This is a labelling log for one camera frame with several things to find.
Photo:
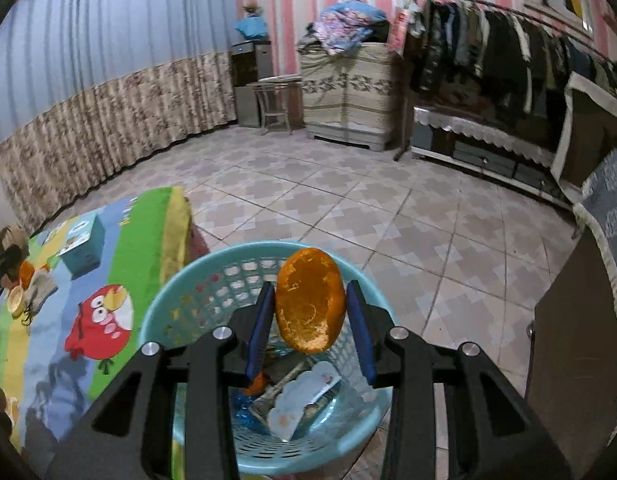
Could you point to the brown cover with lace trim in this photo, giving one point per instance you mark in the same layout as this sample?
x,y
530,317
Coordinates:
x,y
593,130

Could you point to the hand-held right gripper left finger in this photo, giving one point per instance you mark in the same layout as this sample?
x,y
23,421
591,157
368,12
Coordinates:
x,y
261,330

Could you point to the grey lace cloth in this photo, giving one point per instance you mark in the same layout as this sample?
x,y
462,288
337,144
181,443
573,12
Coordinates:
x,y
611,210

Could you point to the large orange peel half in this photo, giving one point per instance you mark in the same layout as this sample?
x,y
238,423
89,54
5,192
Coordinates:
x,y
308,300

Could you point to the small potted plant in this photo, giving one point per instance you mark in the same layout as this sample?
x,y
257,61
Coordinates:
x,y
252,10

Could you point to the cartoon printed blanket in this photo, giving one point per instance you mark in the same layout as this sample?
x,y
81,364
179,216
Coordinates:
x,y
138,240

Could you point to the blue floral curtain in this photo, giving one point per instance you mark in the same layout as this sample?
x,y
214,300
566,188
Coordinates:
x,y
88,60

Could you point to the blue plastic bag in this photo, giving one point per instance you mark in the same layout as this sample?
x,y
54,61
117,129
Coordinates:
x,y
246,412

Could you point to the low dark cabinet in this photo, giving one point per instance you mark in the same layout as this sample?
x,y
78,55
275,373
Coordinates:
x,y
468,155

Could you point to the teal tissue box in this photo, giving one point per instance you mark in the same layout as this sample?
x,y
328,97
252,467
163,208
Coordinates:
x,y
83,250

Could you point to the row of hanging clothes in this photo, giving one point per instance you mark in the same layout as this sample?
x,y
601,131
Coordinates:
x,y
488,55

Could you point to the grey snack packet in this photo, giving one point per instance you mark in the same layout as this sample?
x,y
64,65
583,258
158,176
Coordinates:
x,y
288,367

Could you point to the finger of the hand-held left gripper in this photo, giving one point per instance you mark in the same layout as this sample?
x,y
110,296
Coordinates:
x,y
2,266

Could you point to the metal clothes rack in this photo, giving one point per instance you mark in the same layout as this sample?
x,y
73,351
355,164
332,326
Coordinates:
x,y
488,7

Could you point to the pile of clothes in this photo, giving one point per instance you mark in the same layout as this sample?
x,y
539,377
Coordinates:
x,y
346,22

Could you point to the small stool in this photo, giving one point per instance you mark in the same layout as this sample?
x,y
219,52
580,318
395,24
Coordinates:
x,y
276,82

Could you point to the cloth covered wardrobe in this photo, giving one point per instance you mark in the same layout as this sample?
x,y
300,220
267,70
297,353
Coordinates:
x,y
346,95

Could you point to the blue covered water bottle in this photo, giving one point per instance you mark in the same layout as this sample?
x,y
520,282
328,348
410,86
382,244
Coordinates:
x,y
252,27

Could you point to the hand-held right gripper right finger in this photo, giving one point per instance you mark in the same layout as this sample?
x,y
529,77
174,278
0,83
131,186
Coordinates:
x,y
361,340

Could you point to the cream plastic lid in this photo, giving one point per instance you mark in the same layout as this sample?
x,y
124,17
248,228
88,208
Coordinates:
x,y
16,302

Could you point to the turquoise plastic basket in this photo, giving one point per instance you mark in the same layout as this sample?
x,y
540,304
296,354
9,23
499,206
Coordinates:
x,y
213,270

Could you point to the pink hanging bag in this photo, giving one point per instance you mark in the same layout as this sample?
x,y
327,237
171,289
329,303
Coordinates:
x,y
398,30

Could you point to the brown wooden cabinet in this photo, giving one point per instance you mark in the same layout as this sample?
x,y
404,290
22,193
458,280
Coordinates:
x,y
568,360

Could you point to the water dispenser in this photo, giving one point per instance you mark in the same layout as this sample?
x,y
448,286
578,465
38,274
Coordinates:
x,y
248,90

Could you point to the white lace cloth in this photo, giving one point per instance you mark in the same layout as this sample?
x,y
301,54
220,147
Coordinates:
x,y
468,127

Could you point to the grey face mask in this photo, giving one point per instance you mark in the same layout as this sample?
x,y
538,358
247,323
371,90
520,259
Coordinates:
x,y
42,290

